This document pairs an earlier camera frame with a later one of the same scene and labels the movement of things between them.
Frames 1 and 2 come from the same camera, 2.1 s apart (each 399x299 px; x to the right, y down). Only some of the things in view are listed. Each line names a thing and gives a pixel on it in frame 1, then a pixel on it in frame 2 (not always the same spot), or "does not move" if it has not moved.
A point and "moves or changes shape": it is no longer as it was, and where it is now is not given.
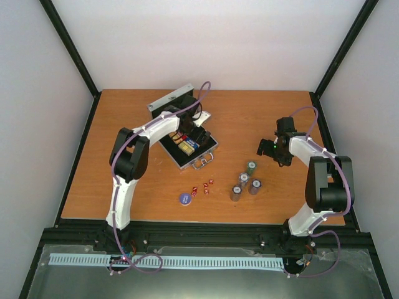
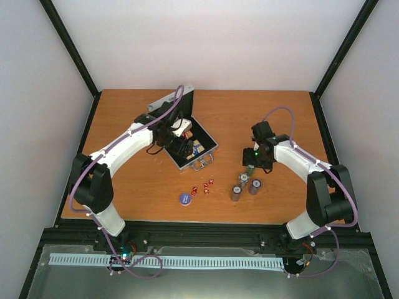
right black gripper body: [274, 152] to [257, 159]
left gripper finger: [207, 137] to [189, 148]
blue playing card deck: [192, 143] moves or changes shape
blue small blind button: [185, 199] does not move
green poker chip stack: [251, 166] does not move
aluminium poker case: [189, 144] does not move
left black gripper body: [196, 136] to [176, 148]
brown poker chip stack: [236, 192] does not move
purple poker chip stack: [254, 187] does not move
